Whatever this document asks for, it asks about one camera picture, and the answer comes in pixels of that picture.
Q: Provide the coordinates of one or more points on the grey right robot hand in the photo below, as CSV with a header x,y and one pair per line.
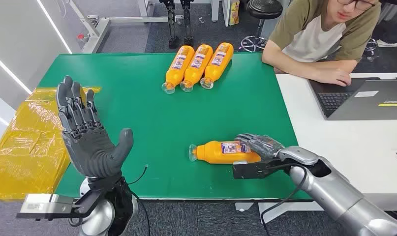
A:
x,y
263,146

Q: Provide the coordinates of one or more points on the white metal frame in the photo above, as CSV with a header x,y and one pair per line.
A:
x,y
100,29

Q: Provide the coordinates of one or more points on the white shoe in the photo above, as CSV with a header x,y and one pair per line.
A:
x,y
389,43

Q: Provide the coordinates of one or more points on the green table mat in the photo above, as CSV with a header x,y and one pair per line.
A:
x,y
172,130

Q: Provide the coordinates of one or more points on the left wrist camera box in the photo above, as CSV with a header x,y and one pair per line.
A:
x,y
45,204

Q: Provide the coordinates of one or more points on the person's right hand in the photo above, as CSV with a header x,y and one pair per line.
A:
x,y
333,77

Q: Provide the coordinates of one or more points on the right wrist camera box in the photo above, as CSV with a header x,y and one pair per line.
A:
x,y
250,170

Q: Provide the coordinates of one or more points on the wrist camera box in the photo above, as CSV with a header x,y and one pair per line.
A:
x,y
45,204
250,170

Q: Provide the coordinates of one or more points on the black robot leg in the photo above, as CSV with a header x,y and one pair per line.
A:
x,y
172,26
187,22

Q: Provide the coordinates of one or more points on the yellow plastic wrapped box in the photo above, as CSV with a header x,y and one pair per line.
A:
x,y
25,156

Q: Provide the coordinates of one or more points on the yellow printed carton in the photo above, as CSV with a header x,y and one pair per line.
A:
x,y
234,12

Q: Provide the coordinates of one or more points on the white table foot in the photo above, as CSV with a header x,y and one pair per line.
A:
x,y
276,210

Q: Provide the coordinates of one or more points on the black round stool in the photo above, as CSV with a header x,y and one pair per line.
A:
x,y
264,9

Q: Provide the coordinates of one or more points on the orange bottle with blue label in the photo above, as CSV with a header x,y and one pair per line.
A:
x,y
214,153

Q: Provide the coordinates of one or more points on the grey laptop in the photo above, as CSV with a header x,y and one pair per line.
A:
x,y
374,104

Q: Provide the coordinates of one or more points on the person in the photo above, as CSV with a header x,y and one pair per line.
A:
x,y
315,32

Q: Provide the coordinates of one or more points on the chrome stool base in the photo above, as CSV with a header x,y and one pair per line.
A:
x,y
371,45

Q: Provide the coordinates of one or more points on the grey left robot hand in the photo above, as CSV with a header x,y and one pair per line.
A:
x,y
87,146

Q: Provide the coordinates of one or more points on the orange juice bottle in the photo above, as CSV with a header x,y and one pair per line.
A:
x,y
217,63
178,66
196,66

